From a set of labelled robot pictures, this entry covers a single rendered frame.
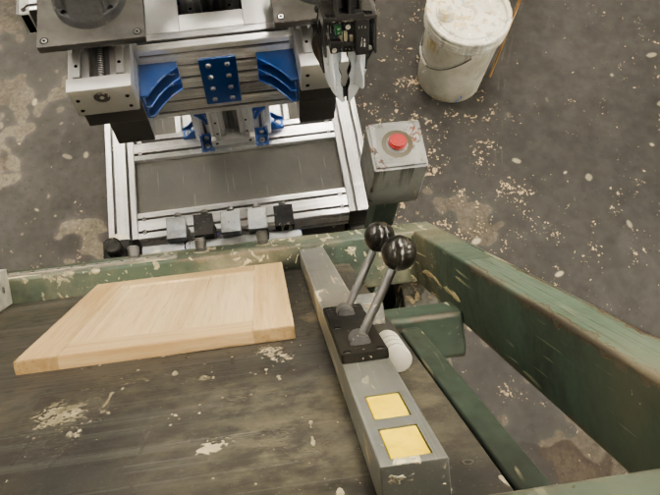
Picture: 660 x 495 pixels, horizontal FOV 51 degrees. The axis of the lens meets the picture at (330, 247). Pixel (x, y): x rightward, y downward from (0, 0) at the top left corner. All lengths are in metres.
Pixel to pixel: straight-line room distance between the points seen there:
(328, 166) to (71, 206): 0.93
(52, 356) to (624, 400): 0.70
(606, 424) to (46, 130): 2.37
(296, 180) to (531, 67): 1.14
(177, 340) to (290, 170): 1.40
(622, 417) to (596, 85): 2.35
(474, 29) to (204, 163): 1.02
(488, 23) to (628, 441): 1.99
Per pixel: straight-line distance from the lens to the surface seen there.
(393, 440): 0.54
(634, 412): 0.67
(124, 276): 1.45
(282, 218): 1.60
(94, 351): 0.98
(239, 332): 0.95
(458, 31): 2.48
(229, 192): 2.27
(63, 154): 2.71
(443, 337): 1.14
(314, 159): 2.31
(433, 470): 0.52
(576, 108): 2.87
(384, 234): 0.83
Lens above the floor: 2.21
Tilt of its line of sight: 67 degrees down
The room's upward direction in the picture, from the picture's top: 5 degrees clockwise
